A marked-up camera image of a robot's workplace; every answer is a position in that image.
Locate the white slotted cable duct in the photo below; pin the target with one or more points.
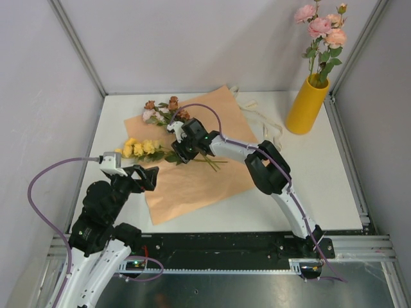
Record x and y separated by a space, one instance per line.
294 268

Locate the yellow rose stem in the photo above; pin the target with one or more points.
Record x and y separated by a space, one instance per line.
147 151

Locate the right aluminium corner post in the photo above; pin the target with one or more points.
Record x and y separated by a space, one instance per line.
365 35

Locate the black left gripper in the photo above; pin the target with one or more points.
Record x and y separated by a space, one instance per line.
149 172

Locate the yellow cylindrical vase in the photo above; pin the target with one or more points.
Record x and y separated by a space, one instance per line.
307 105

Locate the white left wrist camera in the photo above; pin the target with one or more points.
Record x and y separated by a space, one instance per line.
110 163

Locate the aluminium corner post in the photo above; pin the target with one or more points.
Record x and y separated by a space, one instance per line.
365 35
73 37

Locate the peach pink rose stem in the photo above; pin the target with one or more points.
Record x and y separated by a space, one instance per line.
334 40

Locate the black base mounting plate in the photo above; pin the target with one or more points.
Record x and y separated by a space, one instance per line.
227 251

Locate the cream printed ribbon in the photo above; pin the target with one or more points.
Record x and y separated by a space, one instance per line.
271 130

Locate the left aluminium corner post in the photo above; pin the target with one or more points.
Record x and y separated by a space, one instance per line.
73 37

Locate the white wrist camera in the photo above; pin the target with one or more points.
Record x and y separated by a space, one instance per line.
176 128
110 163

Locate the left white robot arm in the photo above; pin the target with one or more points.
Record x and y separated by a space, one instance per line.
97 245

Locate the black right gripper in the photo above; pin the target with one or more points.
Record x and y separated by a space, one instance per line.
179 147

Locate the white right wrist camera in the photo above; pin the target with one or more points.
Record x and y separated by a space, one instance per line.
176 128

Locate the artificial flower bouquet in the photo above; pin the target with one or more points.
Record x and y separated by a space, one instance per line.
160 114

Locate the aluminium frame rail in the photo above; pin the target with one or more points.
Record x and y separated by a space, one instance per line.
347 160

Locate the green and peach wrapping paper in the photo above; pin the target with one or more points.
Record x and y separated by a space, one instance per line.
184 188

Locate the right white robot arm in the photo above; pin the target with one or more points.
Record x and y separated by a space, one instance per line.
269 172

